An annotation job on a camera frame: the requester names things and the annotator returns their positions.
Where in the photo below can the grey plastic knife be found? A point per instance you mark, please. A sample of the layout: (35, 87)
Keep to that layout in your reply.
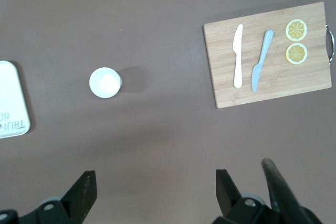
(265, 48)

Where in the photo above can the beige bear print tray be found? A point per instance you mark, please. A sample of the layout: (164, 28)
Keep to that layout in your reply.
(13, 98)

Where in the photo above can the white plastic knife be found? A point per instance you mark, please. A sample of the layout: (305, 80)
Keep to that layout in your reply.
(238, 66)

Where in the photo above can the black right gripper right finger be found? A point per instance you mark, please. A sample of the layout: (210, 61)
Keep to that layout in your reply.
(228, 197)

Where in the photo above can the bamboo cutting board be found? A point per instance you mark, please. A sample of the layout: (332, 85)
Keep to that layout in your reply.
(278, 82)

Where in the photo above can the yellow lemon slice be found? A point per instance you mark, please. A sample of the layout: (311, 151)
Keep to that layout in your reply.
(296, 53)
(296, 30)

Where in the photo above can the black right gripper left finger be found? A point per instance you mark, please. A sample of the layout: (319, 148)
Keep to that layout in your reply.
(78, 197)

